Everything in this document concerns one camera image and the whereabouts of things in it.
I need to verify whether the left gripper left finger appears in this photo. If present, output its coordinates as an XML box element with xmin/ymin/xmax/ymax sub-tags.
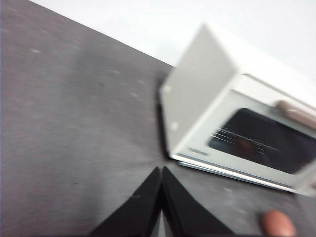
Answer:
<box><xmin>88</xmin><ymin>166</ymin><xmax>161</xmax><ymax>237</ymax></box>

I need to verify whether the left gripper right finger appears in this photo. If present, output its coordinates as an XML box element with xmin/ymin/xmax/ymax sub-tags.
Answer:
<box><xmin>160</xmin><ymin>166</ymin><xmax>235</xmax><ymax>237</ymax></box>

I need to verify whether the brown egg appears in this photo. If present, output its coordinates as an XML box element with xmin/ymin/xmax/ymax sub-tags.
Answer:
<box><xmin>261</xmin><ymin>209</ymin><xmax>297</xmax><ymax>237</ymax></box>

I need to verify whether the glass oven door with handle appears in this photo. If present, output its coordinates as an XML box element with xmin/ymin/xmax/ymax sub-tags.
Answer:
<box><xmin>176</xmin><ymin>88</ymin><xmax>316</xmax><ymax>191</ymax></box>

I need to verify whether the cream Toshiba toaster oven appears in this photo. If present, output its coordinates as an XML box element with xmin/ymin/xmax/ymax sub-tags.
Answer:
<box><xmin>156</xmin><ymin>22</ymin><xmax>316</xmax><ymax>197</ymax></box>

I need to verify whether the metal wire oven rack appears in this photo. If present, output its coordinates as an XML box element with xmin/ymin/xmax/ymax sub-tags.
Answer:
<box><xmin>213</xmin><ymin>127</ymin><xmax>278</xmax><ymax>152</ymax></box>

